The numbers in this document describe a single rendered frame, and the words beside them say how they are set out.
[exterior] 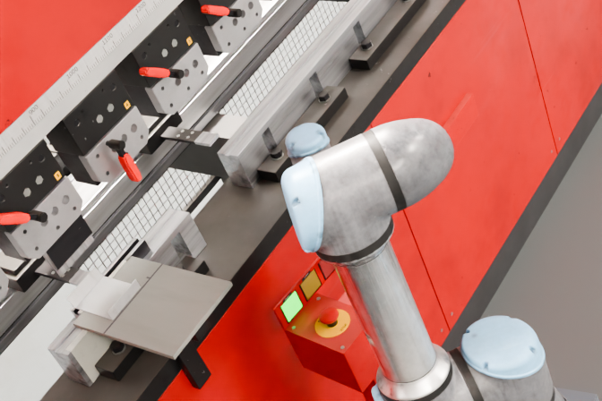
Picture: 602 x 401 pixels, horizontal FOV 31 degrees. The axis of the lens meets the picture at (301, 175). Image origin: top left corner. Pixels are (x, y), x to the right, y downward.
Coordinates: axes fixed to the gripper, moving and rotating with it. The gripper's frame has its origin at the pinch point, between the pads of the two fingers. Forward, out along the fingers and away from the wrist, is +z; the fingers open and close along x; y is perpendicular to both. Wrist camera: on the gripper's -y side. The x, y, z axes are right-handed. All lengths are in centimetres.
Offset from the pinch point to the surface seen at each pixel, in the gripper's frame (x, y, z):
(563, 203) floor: -102, 22, 86
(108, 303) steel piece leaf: 35.9, 29.4, -13.9
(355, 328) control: 8.9, -3.7, 5.5
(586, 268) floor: -80, 3, 84
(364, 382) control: 13.7, -6.4, 15.5
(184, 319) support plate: 32.5, 11.2, -15.3
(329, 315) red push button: 10.1, 1.0, 2.9
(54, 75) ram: 20, 37, -55
